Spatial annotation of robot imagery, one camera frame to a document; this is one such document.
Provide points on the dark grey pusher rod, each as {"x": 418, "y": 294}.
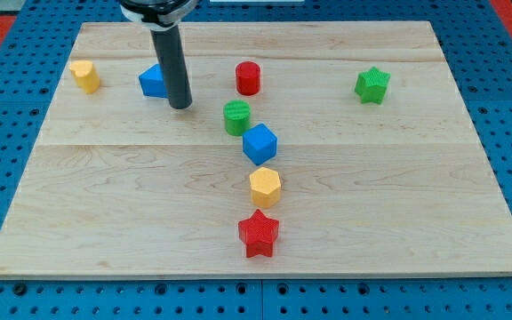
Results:
{"x": 168, "y": 47}

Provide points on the yellow heart block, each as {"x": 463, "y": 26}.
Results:
{"x": 85, "y": 75}

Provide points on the green cylinder block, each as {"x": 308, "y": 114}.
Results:
{"x": 237, "y": 117}

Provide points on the red cylinder block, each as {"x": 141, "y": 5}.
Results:
{"x": 248, "y": 78}

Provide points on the red star block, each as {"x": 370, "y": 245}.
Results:
{"x": 258, "y": 234}

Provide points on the blue triangular block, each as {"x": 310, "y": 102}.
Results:
{"x": 152, "y": 82}

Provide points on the yellow hexagon block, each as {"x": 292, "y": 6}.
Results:
{"x": 265, "y": 187}

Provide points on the blue cube block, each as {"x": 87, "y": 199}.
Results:
{"x": 259, "y": 144}

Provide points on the wooden board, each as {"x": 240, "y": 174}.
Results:
{"x": 311, "y": 150}

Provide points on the black robot arm flange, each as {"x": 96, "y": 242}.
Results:
{"x": 157, "y": 15}

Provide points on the green star block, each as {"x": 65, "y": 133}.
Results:
{"x": 371, "y": 85}

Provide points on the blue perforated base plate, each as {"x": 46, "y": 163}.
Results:
{"x": 478, "y": 49}

